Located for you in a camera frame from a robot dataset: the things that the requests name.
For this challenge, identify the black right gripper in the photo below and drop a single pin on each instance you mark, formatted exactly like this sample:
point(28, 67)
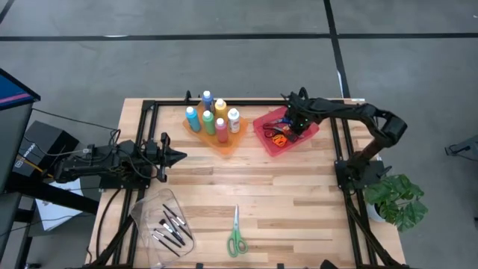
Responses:
point(300, 112)

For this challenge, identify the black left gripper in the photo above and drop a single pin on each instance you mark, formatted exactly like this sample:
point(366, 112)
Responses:
point(163, 157)

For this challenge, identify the translucent pink plastic tray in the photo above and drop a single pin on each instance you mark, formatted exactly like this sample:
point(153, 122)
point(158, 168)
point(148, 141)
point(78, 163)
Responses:
point(298, 143)

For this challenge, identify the black and red scissors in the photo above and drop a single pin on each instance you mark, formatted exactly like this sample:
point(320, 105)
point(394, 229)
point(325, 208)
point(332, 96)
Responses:
point(269, 131)

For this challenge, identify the teal paint bottle white cap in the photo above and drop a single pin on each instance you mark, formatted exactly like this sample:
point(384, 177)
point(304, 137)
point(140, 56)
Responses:
point(193, 120)

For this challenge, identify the green paint bottle white cap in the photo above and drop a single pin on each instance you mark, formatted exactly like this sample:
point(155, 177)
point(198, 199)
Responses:
point(209, 123)

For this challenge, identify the pink paint bottle white cap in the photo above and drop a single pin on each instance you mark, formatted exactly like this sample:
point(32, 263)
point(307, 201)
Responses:
point(221, 131)

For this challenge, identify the thin black paintbrush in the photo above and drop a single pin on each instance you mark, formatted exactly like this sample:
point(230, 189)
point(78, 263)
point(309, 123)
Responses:
point(174, 214)
point(173, 225)

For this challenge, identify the white paint bottle apple label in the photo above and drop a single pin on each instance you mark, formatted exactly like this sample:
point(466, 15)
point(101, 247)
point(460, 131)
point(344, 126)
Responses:
point(233, 121)

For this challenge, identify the yellow paint bottle white cap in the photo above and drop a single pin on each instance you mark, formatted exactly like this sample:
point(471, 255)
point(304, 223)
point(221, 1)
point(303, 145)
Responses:
point(220, 108)

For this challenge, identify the black wide-bristle paintbrush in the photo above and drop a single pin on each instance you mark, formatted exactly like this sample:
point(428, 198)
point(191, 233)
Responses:
point(172, 232)

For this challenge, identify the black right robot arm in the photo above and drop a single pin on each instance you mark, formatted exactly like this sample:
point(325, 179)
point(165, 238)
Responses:
point(358, 116)

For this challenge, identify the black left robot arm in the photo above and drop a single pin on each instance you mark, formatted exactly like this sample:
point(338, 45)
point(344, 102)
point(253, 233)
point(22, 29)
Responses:
point(104, 164)

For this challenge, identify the translucent orange plastic tray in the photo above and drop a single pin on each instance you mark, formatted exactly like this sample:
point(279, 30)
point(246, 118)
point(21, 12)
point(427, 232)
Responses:
point(224, 147)

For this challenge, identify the clear plastic tray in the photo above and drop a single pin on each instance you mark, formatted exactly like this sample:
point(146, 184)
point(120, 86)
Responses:
point(145, 224)

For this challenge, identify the white plant pot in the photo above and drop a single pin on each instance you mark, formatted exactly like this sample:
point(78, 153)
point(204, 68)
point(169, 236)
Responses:
point(373, 214)

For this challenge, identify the green leafy plant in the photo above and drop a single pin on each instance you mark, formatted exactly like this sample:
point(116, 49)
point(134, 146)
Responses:
point(396, 201)

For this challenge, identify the black monitor stand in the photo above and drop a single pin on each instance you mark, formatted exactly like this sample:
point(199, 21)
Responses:
point(56, 192)

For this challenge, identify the white paper sheet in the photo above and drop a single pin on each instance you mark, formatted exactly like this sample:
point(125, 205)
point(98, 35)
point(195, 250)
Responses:
point(56, 209)

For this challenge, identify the black equipment box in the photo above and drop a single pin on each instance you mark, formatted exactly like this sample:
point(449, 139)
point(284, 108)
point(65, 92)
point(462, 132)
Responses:
point(45, 136)

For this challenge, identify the grey chair base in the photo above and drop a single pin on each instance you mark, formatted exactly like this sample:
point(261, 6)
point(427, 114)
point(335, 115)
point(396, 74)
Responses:
point(467, 147)

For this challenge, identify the monitor with blue screen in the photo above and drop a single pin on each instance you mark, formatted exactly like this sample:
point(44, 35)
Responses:
point(11, 93)

